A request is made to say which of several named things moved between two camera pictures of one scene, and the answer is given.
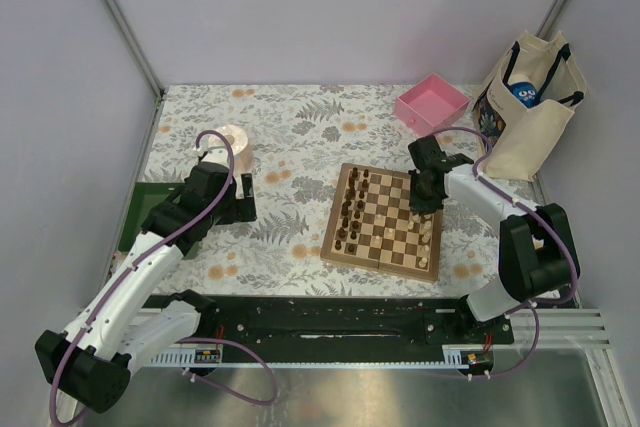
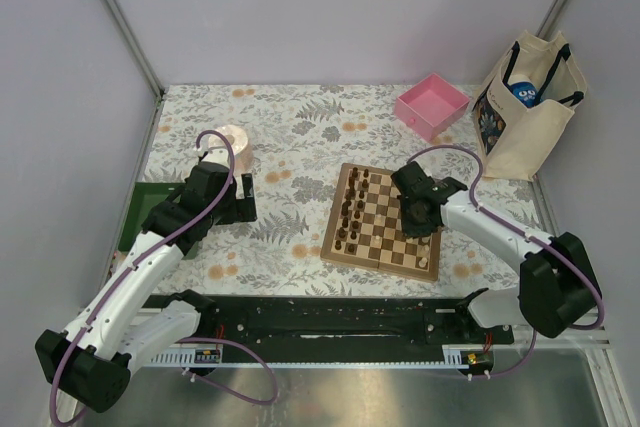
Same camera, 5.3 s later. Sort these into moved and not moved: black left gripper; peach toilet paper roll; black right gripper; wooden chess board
Moved: black right gripper
Not moved: black left gripper; peach toilet paper roll; wooden chess board
